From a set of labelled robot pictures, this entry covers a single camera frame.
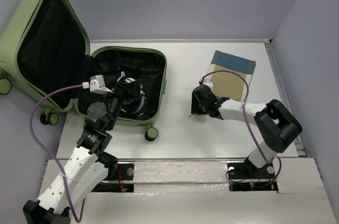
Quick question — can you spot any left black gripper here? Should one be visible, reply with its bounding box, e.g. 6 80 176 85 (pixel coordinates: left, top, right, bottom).
100 78 142 130

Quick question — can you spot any black and white headset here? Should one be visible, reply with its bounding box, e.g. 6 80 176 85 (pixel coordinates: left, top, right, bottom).
117 71 147 117

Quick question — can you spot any blue and tan cloth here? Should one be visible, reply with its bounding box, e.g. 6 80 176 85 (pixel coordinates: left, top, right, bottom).
204 50 256 101

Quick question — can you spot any green hard-shell suitcase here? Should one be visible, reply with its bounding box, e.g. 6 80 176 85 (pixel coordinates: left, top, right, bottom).
1 0 167 141

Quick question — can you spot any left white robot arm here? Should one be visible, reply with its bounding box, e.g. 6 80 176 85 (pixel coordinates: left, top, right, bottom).
23 75 141 223

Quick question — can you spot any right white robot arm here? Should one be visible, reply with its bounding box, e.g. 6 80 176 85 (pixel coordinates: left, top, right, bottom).
191 84 302 177

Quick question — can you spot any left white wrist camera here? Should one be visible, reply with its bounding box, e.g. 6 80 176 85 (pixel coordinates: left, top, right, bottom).
90 75 112 94

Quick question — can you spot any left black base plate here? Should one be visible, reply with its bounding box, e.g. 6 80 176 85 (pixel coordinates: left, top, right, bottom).
92 163 135 193

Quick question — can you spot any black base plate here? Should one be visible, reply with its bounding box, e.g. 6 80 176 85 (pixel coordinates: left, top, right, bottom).
92 163 135 193
225 162 279 192

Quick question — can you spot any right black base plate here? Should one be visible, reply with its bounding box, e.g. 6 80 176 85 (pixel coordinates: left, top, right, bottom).
225 162 279 192

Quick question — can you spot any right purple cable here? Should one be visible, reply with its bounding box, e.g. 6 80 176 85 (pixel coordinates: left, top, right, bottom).
199 69 282 189

